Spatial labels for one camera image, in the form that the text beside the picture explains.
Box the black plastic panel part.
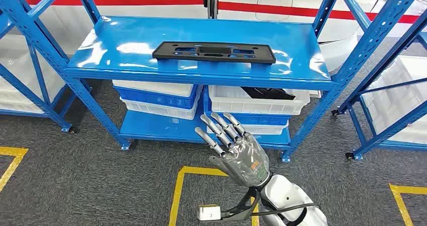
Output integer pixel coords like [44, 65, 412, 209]
[152, 41, 277, 64]

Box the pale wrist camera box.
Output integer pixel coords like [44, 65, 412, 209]
[197, 204, 223, 222]

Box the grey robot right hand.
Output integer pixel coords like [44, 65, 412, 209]
[194, 111, 271, 188]

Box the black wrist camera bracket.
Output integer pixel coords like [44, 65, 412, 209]
[220, 187, 261, 220]

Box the red barrier belt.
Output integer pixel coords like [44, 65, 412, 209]
[23, 0, 205, 6]
[218, 2, 420, 24]

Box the blue metal shelf rack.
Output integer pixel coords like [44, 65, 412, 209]
[0, 0, 427, 164]
[332, 9, 427, 160]
[0, 11, 92, 133]

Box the yellow floor tape square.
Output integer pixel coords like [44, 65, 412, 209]
[0, 146, 29, 192]
[388, 183, 427, 226]

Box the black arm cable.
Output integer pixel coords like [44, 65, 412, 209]
[257, 201, 321, 218]

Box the chrome stanchion black top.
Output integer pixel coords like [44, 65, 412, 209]
[203, 0, 220, 20]

